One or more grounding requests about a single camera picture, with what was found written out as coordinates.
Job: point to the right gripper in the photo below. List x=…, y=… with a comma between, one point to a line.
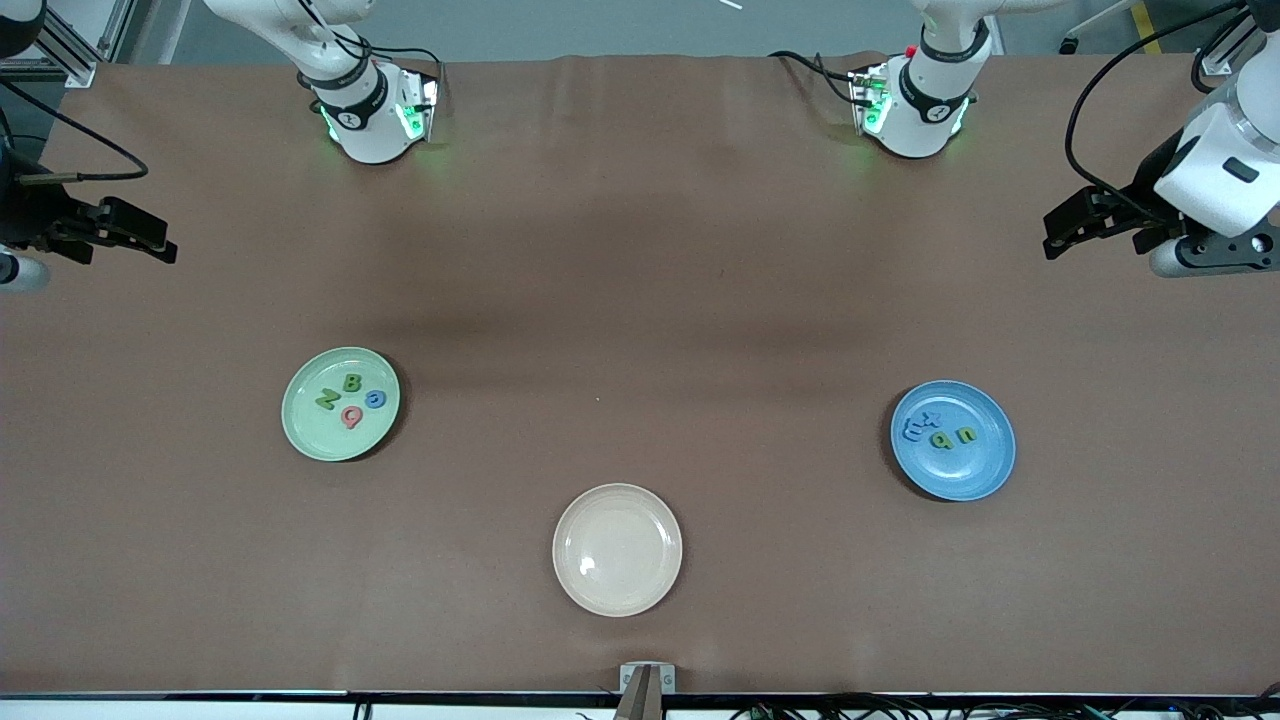
x=22, y=212

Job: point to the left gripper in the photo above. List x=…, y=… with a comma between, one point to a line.
x=1143, y=196

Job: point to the green letter N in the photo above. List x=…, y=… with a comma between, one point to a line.
x=327, y=400
x=966, y=429

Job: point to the green letter B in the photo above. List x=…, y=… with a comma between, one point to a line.
x=352, y=383

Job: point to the pink letter Q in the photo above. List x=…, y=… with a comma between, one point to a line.
x=351, y=407

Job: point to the blue letter G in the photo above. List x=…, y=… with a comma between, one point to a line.
x=375, y=392

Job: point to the green digit 9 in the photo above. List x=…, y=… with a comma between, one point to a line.
x=950, y=441

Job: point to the blue letter m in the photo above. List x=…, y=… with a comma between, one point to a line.
x=906, y=432

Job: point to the white chair leg with caster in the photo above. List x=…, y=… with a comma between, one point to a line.
x=1070, y=46

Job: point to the light green plate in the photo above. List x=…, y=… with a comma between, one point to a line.
x=320, y=440

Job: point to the blue plate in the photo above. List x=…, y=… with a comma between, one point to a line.
x=950, y=480

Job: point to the brown table mat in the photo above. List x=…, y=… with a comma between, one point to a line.
x=640, y=250

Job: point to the beige plate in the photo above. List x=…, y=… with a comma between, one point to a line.
x=630, y=570

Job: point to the aluminium frame post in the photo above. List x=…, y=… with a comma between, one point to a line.
x=1215, y=62
x=75, y=62

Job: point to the grey metal camera mount bracket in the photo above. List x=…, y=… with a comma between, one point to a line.
x=665, y=680

